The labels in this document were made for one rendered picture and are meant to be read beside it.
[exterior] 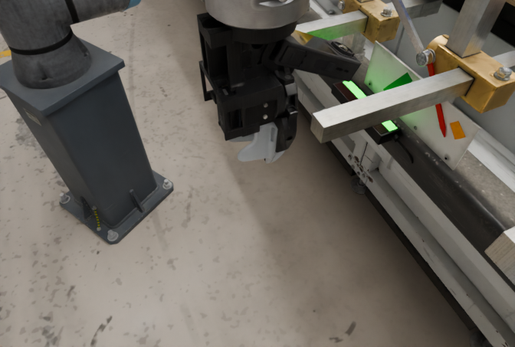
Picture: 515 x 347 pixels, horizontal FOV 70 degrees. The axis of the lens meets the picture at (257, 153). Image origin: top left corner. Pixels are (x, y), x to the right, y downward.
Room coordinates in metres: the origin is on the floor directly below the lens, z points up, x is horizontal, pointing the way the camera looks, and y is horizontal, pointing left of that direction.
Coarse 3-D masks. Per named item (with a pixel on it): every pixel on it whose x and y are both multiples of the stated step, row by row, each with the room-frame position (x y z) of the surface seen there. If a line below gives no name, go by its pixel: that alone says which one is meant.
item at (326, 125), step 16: (512, 64) 0.46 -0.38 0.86; (432, 80) 0.43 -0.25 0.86; (448, 80) 0.43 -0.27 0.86; (464, 80) 0.43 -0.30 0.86; (368, 96) 0.39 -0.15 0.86; (384, 96) 0.39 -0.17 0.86; (400, 96) 0.39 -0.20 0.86; (416, 96) 0.39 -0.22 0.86; (432, 96) 0.40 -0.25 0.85; (448, 96) 0.42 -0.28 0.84; (320, 112) 0.36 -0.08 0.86; (336, 112) 0.36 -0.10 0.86; (352, 112) 0.36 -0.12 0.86; (368, 112) 0.36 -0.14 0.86; (384, 112) 0.37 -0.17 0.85; (400, 112) 0.38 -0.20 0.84; (320, 128) 0.34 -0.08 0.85; (336, 128) 0.34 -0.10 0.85; (352, 128) 0.35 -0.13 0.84
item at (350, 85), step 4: (348, 84) 0.62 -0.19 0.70; (352, 84) 0.62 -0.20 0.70; (352, 88) 0.61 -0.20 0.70; (356, 88) 0.61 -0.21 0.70; (356, 92) 0.59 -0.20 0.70; (360, 92) 0.59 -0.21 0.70; (356, 96) 0.58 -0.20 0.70; (360, 96) 0.58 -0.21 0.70; (364, 96) 0.58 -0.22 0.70; (384, 124) 0.50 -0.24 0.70; (388, 124) 0.50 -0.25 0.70; (392, 124) 0.50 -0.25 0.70; (388, 128) 0.49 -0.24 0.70; (392, 128) 0.49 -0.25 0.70; (396, 128) 0.49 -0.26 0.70
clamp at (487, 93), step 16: (432, 48) 0.51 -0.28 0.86; (448, 48) 0.49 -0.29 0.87; (448, 64) 0.47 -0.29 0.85; (464, 64) 0.45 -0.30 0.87; (480, 64) 0.45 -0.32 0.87; (496, 64) 0.45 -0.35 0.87; (480, 80) 0.42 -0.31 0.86; (496, 80) 0.41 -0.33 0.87; (512, 80) 0.41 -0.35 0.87; (464, 96) 0.43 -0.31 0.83; (480, 96) 0.41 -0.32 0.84; (496, 96) 0.40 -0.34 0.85; (480, 112) 0.40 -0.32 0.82
